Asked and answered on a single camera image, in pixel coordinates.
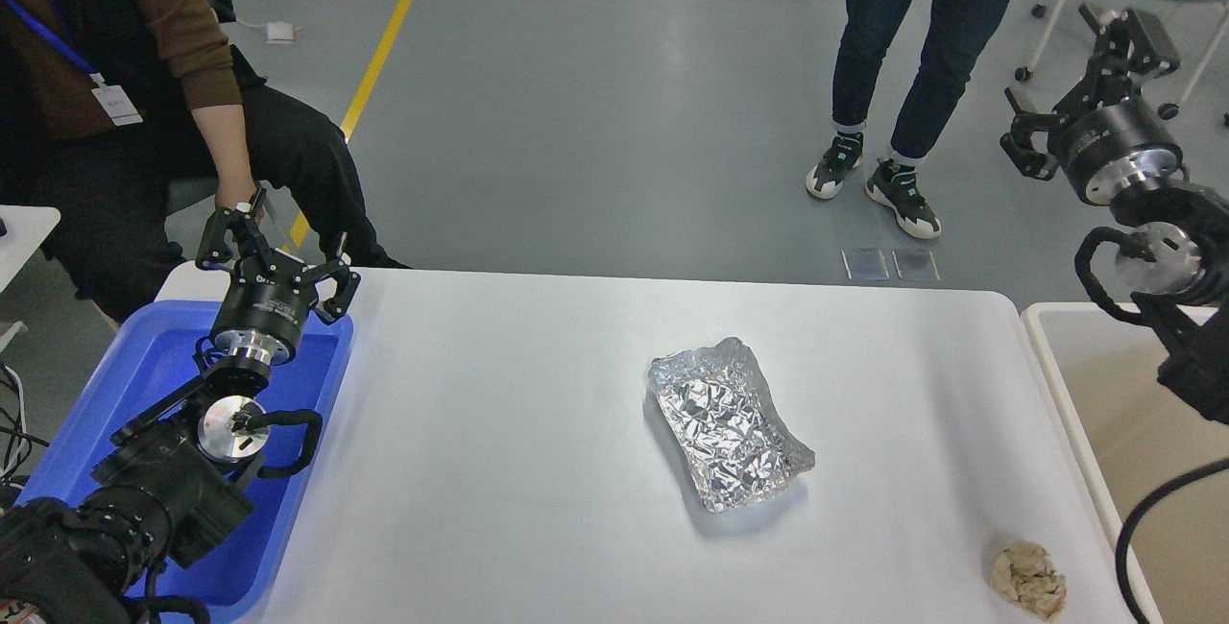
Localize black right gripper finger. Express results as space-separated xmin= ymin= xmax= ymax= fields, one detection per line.
xmin=1078 ymin=2 xmax=1181 ymax=115
xmin=1000 ymin=86 xmax=1067 ymax=181

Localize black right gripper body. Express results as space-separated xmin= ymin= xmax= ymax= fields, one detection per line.
xmin=1050 ymin=98 xmax=1184 ymax=205

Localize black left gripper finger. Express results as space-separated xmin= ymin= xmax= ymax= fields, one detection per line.
xmin=304 ymin=231 xmax=361 ymax=324
xmin=195 ymin=187 xmax=277 ymax=273

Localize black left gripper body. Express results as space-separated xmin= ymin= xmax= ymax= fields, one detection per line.
xmin=210 ymin=255 xmax=320 ymax=360

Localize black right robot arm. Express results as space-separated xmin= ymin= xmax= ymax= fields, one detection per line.
xmin=1000 ymin=6 xmax=1227 ymax=423

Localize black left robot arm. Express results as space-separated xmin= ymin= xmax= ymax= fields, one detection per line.
xmin=2 ymin=190 xmax=361 ymax=623

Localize blue plastic tray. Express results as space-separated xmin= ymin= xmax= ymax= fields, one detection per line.
xmin=18 ymin=300 xmax=354 ymax=623

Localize right metal floor plate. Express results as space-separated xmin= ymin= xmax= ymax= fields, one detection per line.
xmin=892 ymin=249 xmax=941 ymax=283

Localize metal floor plate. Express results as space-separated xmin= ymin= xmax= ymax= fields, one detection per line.
xmin=892 ymin=249 xmax=941 ymax=283
xmin=841 ymin=248 xmax=890 ymax=283

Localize standing person dark jeans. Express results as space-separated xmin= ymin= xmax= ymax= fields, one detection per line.
xmin=805 ymin=0 xmax=1039 ymax=240

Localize white side table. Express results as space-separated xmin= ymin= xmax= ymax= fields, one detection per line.
xmin=1 ymin=204 xmax=61 ymax=291

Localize left metal floor plate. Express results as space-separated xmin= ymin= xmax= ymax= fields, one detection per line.
xmin=841 ymin=248 xmax=890 ymax=283

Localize seated person brown sweater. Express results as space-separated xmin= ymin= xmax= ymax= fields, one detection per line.
xmin=1 ymin=0 xmax=398 ymax=323

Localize white floor power adapter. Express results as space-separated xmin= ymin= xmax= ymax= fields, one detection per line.
xmin=264 ymin=21 xmax=297 ymax=45

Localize crumpled aluminium foil tray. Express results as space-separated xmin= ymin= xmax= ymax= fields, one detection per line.
xmin=648 ymin=337 xmax=816 ymax=513

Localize crumpled beige paper ball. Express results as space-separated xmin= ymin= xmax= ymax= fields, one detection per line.
xmin=989 ymin=540 xmax=1068 ymax=622

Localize black cable bundle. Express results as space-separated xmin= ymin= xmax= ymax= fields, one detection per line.
xmin=0 ymin=355 xmax=49 ymax=486

